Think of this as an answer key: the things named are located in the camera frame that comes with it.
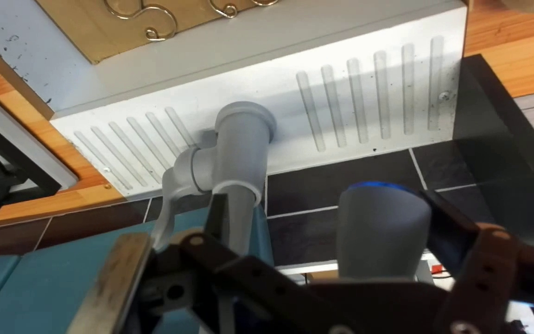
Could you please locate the grey toy faucet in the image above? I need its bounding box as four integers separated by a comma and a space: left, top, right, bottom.
152, 101, 276, 254

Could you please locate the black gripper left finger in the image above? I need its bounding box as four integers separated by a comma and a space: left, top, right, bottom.
67, 233, 150, 334

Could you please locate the teal toy shelf box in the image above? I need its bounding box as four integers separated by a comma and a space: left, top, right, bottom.
0, 205, 274, 334

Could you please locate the grey toy stove top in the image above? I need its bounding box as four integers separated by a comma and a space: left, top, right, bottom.
0, 103, 78, 207

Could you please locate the white toy sink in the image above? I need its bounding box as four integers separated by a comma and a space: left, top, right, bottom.
0, 0, 471, 200

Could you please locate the wooden toy kitchen counter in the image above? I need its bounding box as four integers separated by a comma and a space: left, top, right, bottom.
0, 0, 534, 226

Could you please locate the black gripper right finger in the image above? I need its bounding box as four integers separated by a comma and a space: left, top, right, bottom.
454, 55, 534, 244

